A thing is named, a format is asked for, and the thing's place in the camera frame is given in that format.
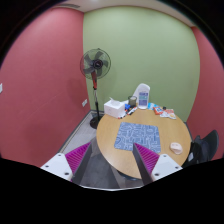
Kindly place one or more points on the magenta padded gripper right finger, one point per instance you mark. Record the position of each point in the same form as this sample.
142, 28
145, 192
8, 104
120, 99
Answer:
153, 166

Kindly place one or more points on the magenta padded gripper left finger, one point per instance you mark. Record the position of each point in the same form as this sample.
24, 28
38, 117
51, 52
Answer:
70, 166

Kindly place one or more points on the blue patterned mouse pad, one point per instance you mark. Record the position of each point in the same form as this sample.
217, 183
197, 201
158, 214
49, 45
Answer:
145, 135

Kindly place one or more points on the round wooden table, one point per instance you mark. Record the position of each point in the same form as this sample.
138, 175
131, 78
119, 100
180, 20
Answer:
115, 138

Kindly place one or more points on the black office chair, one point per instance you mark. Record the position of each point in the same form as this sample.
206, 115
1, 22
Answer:
202, 149

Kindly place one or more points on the colourful snack packets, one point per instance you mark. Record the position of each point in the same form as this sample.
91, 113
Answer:
162, 111

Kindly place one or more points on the marker pens on table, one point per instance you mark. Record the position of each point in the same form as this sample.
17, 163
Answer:
128, 111

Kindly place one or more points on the white tissue box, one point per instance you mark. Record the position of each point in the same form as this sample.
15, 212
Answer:
114, 108

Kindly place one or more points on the white bottle with label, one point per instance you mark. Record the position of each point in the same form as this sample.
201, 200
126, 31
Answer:
142, 94

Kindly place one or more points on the black standing fan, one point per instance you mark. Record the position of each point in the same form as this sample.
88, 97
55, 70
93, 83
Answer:
94, 65

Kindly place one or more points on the white wall socket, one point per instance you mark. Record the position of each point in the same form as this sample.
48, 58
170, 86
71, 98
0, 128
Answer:
84, 102

